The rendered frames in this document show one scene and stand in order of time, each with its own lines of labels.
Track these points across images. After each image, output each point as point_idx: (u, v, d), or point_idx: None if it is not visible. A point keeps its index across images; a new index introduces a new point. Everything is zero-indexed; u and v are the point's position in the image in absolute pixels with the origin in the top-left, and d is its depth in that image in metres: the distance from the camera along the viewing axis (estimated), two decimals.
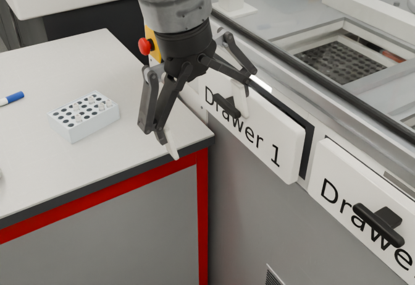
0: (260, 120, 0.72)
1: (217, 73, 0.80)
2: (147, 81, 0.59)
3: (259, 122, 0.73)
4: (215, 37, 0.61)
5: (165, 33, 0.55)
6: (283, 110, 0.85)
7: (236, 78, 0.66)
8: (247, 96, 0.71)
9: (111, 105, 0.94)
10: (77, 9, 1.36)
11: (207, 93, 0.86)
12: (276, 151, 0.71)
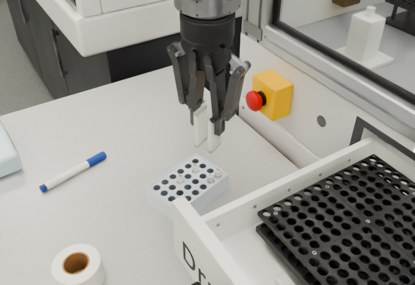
0: None
1: (198, 238, 0.51)
2: (173, 54, 0.66)
3: None
4: (235, 58, 0.60)
5: None
6: (299, 279, 0.57)
7: (212, 105, 0.65)
8: (218, 135, 0.69)
9: (220, 175, 0.78)
10: (143, 42, 1.20)
11: (185, 251, 0.57)
12: None
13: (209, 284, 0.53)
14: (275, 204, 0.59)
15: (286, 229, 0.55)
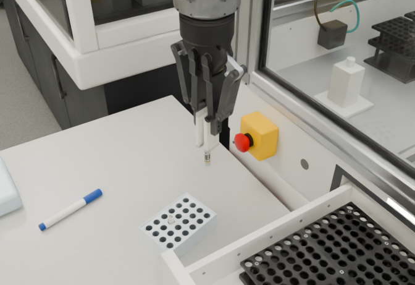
0: None
1: None
2: (177, 53, 0.66)
3: None
4: (231, 60, 0.59)
5: None
6: None
7: (207, 105, 0.66)
8: (213, 135, 0.69)
9: None
10: (139, 73, 1.25)
11: None
12: None
13: None
14: (257, 255, 0.63)
15: (266, 279, 0.60)
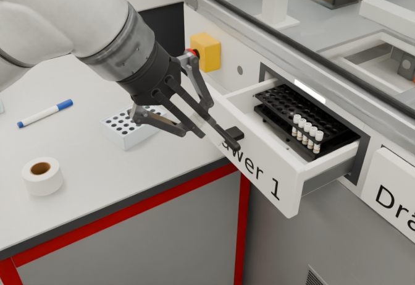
0: (260, 153, 0.72)
1: (216, 102, 0.79)
2: (141, 120, 0.62)
3: (259, 155, 0.72)
4: (180, 57, 0.60)
5: None
6: (283, 138, 0.85)
7: (196, 110, 0.65)
8: (215, 123, 0.70)
9: (302, 123, 0.78)
10: None
11: None
12: (276, 185, 0.71)
13: None
14: (267, 91, 0.87)
15: (274, 102, 0.83)
